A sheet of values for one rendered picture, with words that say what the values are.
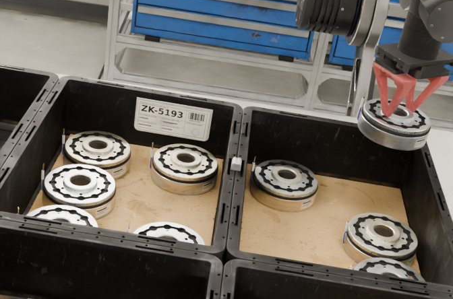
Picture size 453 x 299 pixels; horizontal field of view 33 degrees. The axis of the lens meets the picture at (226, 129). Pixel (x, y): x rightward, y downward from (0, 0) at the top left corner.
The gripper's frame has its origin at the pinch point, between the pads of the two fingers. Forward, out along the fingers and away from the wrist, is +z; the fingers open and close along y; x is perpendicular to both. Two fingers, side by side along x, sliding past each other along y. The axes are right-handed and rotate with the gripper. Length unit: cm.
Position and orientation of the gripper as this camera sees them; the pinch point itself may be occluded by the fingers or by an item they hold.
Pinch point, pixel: (399, 108)
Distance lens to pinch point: 114.3
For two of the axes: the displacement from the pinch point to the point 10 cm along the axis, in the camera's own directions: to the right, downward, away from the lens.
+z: -1.7, 8.7, 4.7
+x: -5.3, -4.8, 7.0
